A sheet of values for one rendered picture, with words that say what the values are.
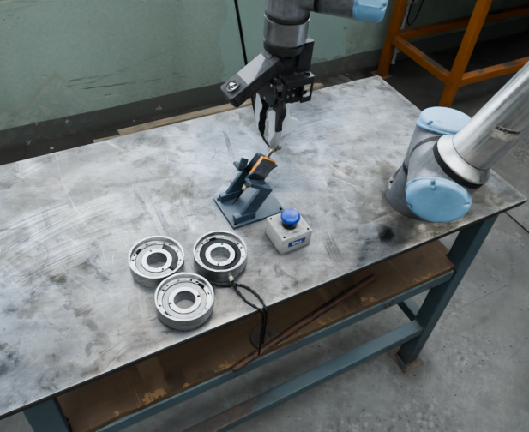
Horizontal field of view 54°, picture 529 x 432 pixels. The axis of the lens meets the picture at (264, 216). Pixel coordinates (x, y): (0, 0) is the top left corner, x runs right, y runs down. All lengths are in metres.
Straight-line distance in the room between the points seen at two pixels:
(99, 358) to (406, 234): 0.68
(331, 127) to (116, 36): 1.37
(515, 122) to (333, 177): 0.48
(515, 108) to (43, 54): 2.00
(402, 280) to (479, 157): 0.54
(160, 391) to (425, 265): 0.76
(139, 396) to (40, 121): 1.74
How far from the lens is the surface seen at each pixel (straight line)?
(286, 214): 1.05
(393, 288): 1.40
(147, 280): 0.99
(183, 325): 0.93
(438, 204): 1.02
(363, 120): 1.48
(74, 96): 2.63
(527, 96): 0.93
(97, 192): 1.21
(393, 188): 1.22
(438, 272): 1.48
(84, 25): 2.48
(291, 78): 0.96
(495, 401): 2.00
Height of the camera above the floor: 1.62
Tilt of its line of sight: 46 degrees down
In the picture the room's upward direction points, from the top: 6 degrees clockwise
